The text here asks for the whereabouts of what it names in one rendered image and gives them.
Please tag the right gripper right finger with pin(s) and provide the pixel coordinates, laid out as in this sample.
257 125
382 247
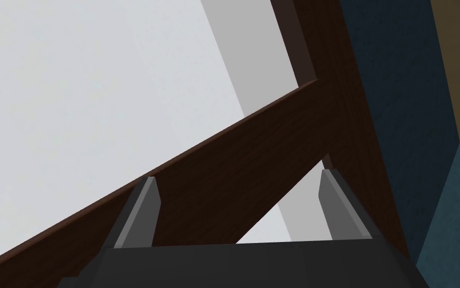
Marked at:
342 212

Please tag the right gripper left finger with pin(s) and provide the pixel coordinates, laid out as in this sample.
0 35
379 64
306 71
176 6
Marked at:
139 217

